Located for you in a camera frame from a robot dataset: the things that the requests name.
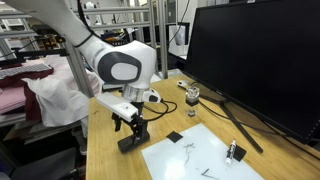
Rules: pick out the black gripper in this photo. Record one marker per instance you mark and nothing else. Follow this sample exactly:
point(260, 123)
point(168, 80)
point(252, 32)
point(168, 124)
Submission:
point(136, 124)

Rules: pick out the white cloth pile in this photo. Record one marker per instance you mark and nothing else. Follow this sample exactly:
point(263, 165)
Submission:
point(61, 102)

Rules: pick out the black white dry-erase marker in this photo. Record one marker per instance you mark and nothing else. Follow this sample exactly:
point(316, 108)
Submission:
point(230, 153)

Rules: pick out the clear glass with black band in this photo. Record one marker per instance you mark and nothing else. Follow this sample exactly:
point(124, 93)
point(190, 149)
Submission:
point(192, 100)

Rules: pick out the black tape piece under marker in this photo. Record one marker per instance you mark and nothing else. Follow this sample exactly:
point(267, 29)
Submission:
point(239, 153)

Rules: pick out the grey keyboard on rack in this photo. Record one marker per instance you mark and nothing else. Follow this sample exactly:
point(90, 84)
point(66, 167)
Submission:
point(24, 69)

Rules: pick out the black tape piece right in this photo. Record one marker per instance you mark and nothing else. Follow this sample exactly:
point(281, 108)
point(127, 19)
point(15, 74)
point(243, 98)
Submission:
point(174, 136)

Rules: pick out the aluminium frame rack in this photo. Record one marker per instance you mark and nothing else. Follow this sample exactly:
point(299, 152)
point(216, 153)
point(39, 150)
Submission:
point(80, 50)

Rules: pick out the white whiteboard sheet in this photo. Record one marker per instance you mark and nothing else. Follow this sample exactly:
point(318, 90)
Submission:
point(199, 155)

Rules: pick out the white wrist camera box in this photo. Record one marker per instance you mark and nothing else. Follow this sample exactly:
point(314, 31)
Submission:
point(118, 105)

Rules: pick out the white tag on desk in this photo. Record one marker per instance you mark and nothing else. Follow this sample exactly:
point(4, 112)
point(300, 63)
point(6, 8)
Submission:
point(183, 84)

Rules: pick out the black felt whiteboard eraser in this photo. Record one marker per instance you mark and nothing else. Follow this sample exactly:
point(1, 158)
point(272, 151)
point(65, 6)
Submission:
point(131, 142)

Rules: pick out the black computer monitor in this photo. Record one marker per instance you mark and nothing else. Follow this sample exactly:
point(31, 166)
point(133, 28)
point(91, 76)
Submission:
point(265, 57)

